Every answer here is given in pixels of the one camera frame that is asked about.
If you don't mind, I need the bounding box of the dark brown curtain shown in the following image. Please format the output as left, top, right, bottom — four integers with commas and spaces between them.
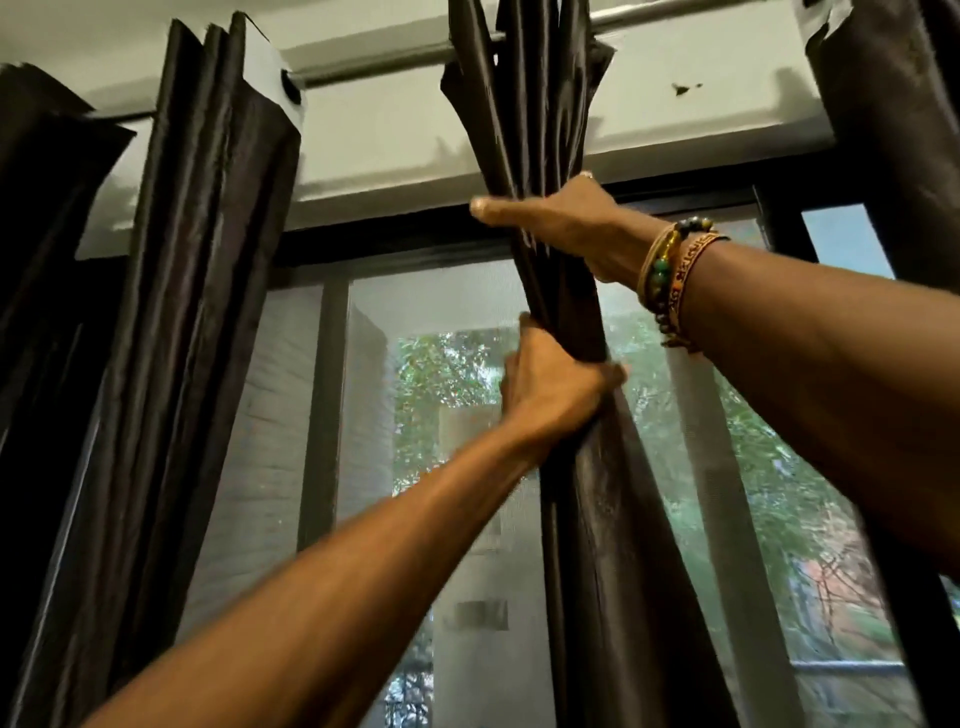
7, 11, 305, 728
0, 62, 138, 706
439, 0, 740, 728
803, 0, 960, 728

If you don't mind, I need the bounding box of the person's left hand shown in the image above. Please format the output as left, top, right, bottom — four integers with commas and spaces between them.
498, 313, 628, 466

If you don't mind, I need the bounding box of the person's right forearm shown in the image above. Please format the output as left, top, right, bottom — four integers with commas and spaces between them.
678, 239, 960, 579

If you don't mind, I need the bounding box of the grey metal curtain rod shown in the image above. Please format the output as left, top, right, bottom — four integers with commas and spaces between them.
89, 0, 759, 125

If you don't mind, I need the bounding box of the person's right hand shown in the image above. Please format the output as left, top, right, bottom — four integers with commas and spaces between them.
469, 170, 673, 290

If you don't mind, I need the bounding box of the person's left forearm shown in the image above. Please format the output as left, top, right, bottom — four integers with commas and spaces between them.
82, 427, 549, 728

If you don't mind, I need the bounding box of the grey concrete building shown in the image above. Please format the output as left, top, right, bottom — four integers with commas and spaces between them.
431, 404, 556, 728

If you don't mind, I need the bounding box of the green beaded bracelet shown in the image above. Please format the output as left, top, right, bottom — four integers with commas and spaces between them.
646, 215, 715, 335

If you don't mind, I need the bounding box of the black metal balcony railing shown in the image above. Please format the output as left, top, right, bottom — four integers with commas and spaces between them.
787, 658, 913, 680

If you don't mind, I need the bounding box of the orange woven patterned bracelet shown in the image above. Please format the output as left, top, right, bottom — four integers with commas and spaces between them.
663, 232, 731, 354

